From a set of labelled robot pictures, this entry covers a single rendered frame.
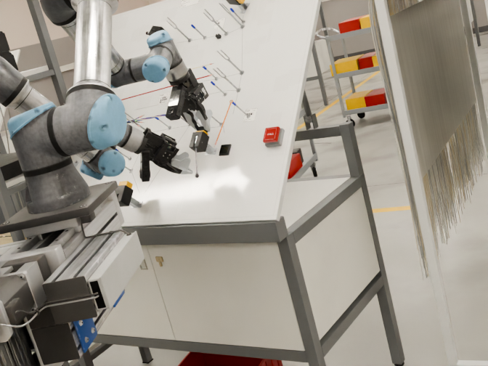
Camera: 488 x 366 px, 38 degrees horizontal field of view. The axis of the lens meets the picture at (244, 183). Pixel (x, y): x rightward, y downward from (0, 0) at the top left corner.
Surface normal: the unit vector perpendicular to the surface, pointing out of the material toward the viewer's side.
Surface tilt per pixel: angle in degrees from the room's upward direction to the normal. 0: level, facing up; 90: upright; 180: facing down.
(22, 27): 90
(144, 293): 90
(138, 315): 90
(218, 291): 90
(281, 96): 45
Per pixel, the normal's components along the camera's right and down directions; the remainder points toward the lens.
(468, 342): -0.25, -0.94
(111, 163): 0.44, 0.11
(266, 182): -0.55, -0.42
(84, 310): -0.11, 0.27
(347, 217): 0.81, -0.07
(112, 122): 0.95, -0.07
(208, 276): -0.53, 0.34
